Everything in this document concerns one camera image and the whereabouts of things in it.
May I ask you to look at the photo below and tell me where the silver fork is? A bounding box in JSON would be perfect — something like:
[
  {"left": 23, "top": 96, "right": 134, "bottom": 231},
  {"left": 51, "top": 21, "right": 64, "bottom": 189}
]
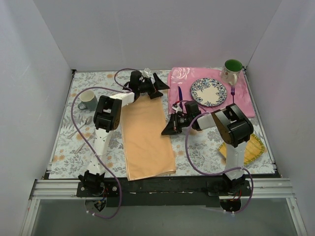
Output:
[{"left": 74, "top": 135, "right": 94, "bottom": 154}]

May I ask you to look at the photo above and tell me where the blue floral plate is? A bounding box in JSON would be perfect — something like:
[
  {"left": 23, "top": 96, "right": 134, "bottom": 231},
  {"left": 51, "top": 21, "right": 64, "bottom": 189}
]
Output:
[{"left": 190, "top": 78, "right": 227, "bottom": 107}]

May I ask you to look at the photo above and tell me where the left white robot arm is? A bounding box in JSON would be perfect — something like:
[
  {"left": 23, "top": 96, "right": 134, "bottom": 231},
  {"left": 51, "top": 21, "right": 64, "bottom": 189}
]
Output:
[{"left": 79, "top": 70, "right": 169, "bottom": 197}]

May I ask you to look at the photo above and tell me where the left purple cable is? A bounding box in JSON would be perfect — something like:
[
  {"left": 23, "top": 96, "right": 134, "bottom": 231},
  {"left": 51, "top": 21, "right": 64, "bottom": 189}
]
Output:
[{"left": 70, "top": 67, "right": 138, "bottom": 219}]

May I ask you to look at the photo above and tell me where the floral mug green inside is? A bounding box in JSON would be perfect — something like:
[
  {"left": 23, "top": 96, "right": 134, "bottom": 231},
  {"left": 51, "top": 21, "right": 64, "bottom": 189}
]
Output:
[{"left": 220, "top": 59, "right": 243, "bottom": 86}]

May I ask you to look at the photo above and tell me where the pink floral placemat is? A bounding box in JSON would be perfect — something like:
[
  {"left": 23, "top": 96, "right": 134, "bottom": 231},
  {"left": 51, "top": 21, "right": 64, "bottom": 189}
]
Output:
[{"left": 167, "top": 67, "right": 255, "bottom": 118}]

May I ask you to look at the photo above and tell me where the aluminium frame rail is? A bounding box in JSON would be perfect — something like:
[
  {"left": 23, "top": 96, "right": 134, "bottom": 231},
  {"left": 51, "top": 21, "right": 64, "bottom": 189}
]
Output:
[{"left": 30, "top": 178, "right": 295, "bottom": 199}]

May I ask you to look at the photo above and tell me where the purple fork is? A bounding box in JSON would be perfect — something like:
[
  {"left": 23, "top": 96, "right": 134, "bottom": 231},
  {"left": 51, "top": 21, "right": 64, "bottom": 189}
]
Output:
[{"left": 231, "top": 86, "right": 235, "bottom": 104}]

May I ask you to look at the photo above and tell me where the grey mug white inside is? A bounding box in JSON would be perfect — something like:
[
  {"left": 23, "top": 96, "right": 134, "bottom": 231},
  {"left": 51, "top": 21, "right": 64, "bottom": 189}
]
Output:
[{"left": 77, "top": 90, "right": 98, "bottom": 111}]

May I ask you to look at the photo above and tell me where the orange satin napkin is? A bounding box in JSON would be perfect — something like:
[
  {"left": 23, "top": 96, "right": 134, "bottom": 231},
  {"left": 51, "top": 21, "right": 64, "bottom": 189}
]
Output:
[{"left": 121, "top": 95, "right": 176, "bottom": 181}]

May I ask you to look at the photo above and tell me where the purple knife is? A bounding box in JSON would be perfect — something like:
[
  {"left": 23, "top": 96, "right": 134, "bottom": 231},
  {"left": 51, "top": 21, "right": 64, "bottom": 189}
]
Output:
[{"left": 178, "top": 86, "right": 183, "bottom": 110}]

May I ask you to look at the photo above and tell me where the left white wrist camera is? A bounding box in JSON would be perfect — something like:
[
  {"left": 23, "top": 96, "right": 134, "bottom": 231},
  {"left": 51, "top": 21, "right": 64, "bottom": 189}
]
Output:
[{"left": 140, "top": 68, "right": 151, "bottom": 78}]

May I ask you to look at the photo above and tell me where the yellow bamboo mat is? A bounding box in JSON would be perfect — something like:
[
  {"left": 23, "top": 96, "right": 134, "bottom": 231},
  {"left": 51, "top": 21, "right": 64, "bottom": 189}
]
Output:
[{"left": 218, "top": 134, "right": 265, "bottom": 166}]

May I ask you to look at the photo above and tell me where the silver spoon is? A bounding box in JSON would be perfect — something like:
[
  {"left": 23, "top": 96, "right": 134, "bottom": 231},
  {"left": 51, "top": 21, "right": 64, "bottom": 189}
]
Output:
[{"left": 67, "top": 116, "right": 93, "bottom": 139}]

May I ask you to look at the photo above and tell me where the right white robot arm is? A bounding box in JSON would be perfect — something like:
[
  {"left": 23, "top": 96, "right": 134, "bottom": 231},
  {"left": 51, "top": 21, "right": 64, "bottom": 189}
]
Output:
[{"left": 161, "top": 101, "right": 253, "bottom": 196}]

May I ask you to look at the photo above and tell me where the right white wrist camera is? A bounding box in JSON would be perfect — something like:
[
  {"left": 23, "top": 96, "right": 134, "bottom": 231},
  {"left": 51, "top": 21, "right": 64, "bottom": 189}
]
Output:
[{"left": 172, "top": 102, "right": 182, "bottom": 113}]

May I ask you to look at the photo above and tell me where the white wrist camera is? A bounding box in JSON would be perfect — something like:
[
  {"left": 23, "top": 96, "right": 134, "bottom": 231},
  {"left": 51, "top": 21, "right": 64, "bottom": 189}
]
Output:
[
  {"left": 140, "top": 68, "right": 151, "bottom": 78},
  {"left": 172, "top": 102, "right": 182, "bottom": 113}
]

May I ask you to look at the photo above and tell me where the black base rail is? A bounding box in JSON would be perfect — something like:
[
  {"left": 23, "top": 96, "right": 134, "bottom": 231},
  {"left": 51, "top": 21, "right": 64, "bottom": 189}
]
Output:
[{"left": 76, "top": 176, "right": 251, "bottom": 207}]

